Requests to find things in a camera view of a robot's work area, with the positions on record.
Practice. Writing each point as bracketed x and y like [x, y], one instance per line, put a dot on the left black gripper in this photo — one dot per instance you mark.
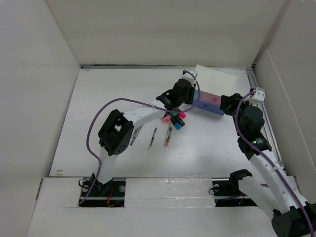
[189, 100]

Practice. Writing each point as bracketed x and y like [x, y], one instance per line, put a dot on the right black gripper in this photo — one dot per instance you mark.
[226, 100]

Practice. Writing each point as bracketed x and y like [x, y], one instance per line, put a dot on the white drawer organizer cabinet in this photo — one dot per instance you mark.
[215, 82]

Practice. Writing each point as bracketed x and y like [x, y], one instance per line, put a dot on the red clear pen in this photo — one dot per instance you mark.
[167, 137]

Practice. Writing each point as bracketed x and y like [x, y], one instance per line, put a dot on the black refill pen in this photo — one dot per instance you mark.
[153, 137]

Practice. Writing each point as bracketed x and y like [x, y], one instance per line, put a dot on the light blue drawer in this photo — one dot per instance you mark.
[197, 96]

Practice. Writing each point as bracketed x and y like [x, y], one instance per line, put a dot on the pink drawer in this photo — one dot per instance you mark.
[210, 98]

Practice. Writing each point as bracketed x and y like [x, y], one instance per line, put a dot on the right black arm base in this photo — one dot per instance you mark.
[226, 191]

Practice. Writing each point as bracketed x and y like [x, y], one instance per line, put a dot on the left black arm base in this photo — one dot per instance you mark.
[111, 194]

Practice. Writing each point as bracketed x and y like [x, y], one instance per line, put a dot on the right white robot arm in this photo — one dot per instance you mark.
[290, 213]

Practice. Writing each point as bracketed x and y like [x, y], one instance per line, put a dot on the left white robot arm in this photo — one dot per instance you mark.
[116, 132]

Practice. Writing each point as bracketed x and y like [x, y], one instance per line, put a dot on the purple blue lower drawer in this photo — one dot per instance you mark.
[211, 107]

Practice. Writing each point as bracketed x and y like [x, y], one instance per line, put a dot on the pink cap black marker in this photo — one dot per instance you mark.
[182, 115]

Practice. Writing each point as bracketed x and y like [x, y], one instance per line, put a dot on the green cap black marker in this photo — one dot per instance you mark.
[178, 119]

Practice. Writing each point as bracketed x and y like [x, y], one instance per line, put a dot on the blue cap black marker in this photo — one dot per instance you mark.
[175, 123]

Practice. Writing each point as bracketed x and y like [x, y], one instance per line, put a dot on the purple pen pair left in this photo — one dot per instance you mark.
[137, 131]

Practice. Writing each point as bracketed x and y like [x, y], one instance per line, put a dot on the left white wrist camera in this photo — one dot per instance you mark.
[191, 76]

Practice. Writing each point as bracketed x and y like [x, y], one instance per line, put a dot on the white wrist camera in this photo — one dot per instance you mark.
[191, 76]
[257, 96]

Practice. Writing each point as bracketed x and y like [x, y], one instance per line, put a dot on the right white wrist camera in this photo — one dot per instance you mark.
[257, 96]

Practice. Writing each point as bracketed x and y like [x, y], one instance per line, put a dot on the metal rail right edge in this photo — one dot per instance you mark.
[267, 128]

